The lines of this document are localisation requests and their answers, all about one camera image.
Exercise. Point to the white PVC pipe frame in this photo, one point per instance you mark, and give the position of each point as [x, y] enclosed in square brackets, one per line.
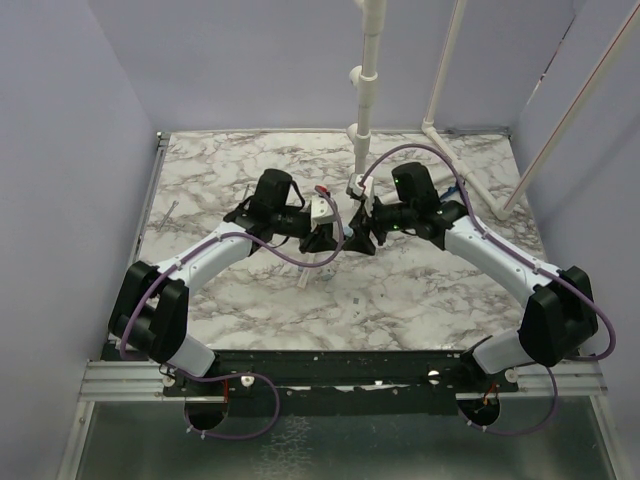
[524, 68]

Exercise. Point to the white staple box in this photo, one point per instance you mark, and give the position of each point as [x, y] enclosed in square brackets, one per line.
[304, 272]

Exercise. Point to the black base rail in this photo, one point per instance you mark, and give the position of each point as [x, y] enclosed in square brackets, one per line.
[273, 368]

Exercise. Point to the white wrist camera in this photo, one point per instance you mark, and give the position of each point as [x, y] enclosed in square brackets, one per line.
[323, 211]
[360, 187]

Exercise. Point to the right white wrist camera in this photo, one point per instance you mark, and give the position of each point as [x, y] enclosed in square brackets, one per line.
[360, 187]

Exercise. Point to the small silver wrench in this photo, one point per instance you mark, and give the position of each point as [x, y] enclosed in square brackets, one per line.
[167, 215]

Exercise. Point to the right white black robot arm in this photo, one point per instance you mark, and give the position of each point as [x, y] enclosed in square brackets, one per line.
[556, 320]

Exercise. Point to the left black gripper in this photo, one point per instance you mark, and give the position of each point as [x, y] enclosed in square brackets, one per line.
[322, 239]

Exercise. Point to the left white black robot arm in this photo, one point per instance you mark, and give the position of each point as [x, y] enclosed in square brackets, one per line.
[150, 315]

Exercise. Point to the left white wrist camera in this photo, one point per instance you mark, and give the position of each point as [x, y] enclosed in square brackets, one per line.
[323, 211]

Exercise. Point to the blue handled pliers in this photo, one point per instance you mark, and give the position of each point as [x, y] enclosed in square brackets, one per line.
[449, 192]

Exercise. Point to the aluminium extrusion rail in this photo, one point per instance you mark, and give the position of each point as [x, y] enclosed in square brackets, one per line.
[111, 381]

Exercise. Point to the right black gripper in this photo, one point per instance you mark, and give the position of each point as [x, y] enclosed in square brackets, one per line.
[362, 223]

